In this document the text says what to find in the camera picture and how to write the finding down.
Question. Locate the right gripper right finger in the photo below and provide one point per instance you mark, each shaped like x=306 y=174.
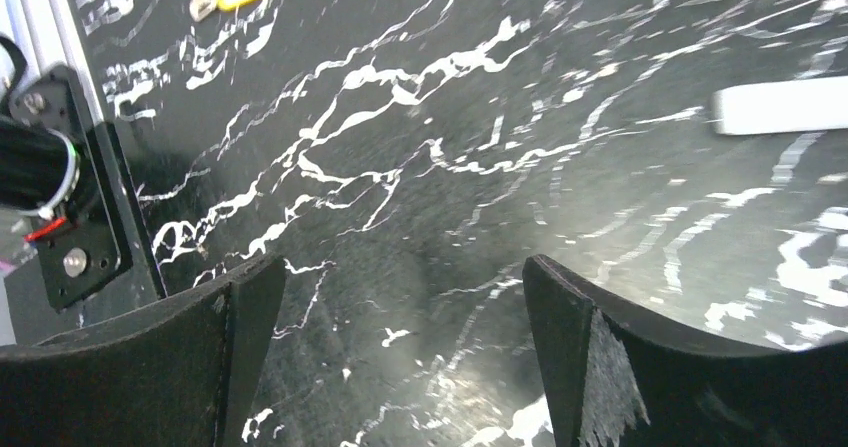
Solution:
x=616 y=373

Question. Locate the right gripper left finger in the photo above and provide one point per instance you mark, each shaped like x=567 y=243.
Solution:
x=182 y=371

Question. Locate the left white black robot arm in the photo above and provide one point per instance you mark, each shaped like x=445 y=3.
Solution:
x=40 y=167

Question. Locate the orange grey marker pen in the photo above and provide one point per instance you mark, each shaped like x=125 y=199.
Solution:
x=805 y=105

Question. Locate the aluminium front frame rail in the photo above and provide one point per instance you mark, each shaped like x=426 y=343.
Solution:
x=50 y=32

